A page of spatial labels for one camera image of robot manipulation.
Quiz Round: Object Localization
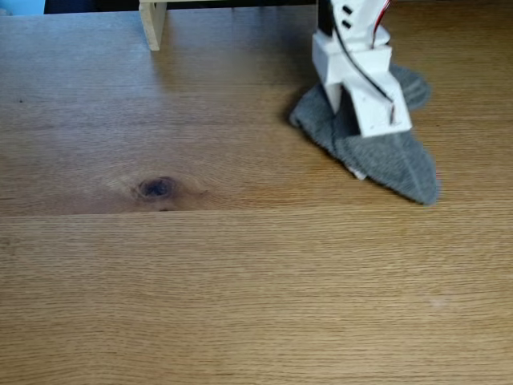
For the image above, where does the grey terry cloth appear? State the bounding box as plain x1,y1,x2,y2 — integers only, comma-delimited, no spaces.
289,63,441,206

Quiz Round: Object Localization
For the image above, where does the light wooden stand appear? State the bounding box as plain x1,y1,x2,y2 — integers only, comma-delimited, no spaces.
138,0,318,52

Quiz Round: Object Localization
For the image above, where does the light blue object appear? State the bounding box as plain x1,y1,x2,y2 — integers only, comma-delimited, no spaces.
0,0,46,17

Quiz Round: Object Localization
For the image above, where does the black and red cable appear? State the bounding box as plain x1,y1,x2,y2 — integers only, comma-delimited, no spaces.
330,0,398,124

